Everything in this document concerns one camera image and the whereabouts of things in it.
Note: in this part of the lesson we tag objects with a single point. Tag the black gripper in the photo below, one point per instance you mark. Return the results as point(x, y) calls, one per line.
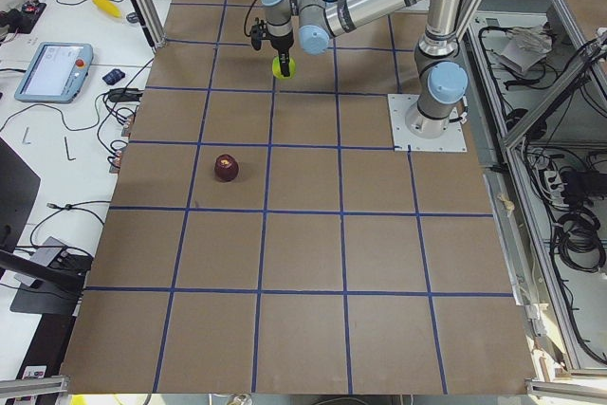
point(282, 43)

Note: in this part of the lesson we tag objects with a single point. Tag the green apple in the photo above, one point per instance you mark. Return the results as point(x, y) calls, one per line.
point(282, 70)

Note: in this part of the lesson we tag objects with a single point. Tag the dark purple apple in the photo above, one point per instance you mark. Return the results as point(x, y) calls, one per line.
point(226, 168)

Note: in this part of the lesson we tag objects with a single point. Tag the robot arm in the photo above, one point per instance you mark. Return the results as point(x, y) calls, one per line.
point(313, 23)

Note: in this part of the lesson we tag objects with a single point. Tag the dark blue pouch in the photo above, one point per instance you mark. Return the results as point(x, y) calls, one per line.
point(113, 76)

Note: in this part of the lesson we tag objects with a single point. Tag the yellow toy corn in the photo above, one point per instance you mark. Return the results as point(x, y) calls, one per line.
point(108, 7)

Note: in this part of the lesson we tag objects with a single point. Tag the teach pendant tablet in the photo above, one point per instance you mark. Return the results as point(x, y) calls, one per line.
point(56, 73)

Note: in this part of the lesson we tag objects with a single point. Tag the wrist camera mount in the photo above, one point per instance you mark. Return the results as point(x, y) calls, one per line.
point(258, 34)

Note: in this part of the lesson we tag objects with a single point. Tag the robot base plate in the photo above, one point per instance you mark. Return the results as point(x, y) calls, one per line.
point(411, 132)

